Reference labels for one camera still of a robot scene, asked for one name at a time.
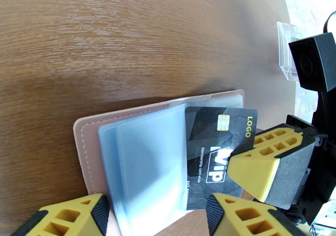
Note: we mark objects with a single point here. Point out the pink leather card holder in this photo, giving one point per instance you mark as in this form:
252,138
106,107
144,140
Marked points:
89,143

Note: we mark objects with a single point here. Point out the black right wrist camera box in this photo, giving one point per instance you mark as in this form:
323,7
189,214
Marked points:
312,62

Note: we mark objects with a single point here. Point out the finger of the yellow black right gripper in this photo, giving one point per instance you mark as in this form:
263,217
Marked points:
252,175
273,135

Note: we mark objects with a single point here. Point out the clear acrylic card stand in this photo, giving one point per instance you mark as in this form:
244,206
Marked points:
284,49

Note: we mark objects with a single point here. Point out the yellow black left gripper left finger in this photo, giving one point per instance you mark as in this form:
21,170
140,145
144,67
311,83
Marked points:
65,219

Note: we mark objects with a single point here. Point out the black VIP credit card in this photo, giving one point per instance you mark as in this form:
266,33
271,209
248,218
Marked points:
204,127

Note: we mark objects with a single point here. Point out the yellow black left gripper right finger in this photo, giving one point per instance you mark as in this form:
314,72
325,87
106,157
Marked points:
249,222

